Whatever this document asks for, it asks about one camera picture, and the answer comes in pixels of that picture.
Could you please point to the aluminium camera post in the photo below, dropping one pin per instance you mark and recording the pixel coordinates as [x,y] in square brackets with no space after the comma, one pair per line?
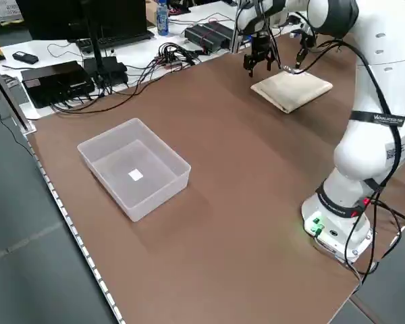
[235,40]

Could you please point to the black power supply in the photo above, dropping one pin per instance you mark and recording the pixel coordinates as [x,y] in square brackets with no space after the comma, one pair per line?
[202,38]
[222,31]

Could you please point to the clear plastic bin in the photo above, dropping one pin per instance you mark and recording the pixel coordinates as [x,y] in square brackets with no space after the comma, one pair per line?
[138,189]

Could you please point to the black electronics box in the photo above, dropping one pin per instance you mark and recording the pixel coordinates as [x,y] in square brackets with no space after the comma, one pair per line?
[54,79]

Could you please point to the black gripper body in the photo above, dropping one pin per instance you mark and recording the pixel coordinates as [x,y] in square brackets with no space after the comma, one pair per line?
[261,47]
[305,44]

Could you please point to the black laptop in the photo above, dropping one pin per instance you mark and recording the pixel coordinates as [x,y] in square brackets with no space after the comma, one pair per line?
[81,17]

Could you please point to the beige tablecloth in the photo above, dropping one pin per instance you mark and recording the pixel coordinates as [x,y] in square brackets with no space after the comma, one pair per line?
[290,91]

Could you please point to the water bottle blue label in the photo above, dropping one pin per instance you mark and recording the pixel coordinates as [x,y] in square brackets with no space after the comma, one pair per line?
[163,20]

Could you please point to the white square label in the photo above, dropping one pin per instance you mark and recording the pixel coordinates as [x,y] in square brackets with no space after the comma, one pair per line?
[135,175]

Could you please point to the black usb hub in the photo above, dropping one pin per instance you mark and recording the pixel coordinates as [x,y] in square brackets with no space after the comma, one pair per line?
[175,60]

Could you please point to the black stand with pole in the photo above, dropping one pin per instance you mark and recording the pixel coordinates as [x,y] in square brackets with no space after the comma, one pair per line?
[96,50]

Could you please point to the brown cardboard box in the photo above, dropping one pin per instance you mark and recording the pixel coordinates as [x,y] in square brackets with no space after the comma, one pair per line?
[151,11]

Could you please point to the aluminium corner profile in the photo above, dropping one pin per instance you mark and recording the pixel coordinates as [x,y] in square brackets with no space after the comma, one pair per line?
[17,111]

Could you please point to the black remote control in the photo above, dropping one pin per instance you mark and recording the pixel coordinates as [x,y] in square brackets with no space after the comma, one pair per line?
[25,57]

